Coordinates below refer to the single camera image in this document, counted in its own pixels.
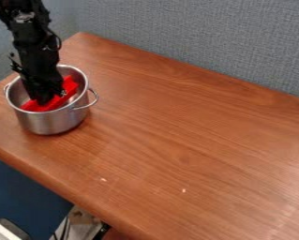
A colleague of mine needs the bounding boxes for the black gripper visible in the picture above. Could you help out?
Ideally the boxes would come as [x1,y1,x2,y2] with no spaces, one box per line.
[11,38,67,105]

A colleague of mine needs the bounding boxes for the red plastic block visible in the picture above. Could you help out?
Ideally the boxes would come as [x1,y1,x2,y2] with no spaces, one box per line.
[20,75,79,112]

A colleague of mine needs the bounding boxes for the stainless steel pot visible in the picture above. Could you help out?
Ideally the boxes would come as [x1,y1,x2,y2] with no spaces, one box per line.
[4,65,99,135]

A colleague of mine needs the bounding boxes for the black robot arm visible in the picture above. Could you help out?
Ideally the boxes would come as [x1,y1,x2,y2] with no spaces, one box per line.
[0,0,66,105]

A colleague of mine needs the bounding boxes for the metal table leg bracket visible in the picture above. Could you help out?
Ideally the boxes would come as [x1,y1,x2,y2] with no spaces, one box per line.
[50,205,110,240]

